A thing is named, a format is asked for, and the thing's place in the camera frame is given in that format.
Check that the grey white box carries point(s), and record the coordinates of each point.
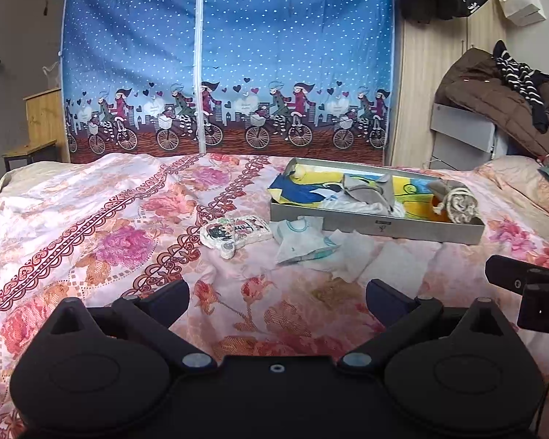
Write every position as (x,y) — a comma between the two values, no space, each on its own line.
(457,132)

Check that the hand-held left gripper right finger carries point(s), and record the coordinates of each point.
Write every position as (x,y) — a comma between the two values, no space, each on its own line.
(379,296)

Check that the white and teal garment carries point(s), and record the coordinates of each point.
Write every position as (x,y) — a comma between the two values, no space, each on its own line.
(297,242)

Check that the cartoon printed pouch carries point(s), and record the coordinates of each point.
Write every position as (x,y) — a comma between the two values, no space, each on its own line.
(238,233)

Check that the blue printed fabric wardrobe cover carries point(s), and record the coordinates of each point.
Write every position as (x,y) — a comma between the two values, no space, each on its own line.
(279,32)

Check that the brown padded jacket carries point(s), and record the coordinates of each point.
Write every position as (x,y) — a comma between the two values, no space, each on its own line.
(480,96)

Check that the clear plastic bag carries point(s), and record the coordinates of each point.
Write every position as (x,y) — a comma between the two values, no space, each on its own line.
(52,75)

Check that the grey cloth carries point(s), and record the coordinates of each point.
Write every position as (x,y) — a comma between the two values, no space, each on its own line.
(370,190)

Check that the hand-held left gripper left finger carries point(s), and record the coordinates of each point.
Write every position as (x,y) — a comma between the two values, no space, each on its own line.
(174,296)

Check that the light wooden cabinet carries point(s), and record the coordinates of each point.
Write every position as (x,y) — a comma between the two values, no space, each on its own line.
(43,119)

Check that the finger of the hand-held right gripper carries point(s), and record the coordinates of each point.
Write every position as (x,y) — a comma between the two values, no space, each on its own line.
(508,274)

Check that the dark wooden side table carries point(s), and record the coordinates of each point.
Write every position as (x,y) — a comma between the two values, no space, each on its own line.
(27,150)

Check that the orange cup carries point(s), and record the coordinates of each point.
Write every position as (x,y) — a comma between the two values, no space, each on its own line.
(437,206)

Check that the white paper bag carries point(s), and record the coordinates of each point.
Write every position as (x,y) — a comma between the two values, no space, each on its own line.
(521,2)

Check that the white tissue sheet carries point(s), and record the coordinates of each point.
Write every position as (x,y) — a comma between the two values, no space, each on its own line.
(352,256)
(398,265)

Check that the black white striped garment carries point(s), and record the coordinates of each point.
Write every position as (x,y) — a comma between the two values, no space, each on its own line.
(517,73)

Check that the grey metal tray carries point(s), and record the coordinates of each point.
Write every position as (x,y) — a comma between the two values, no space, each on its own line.
(416,231)

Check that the light wooden wardrobe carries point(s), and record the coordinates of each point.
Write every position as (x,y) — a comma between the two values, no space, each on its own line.
(421,77)

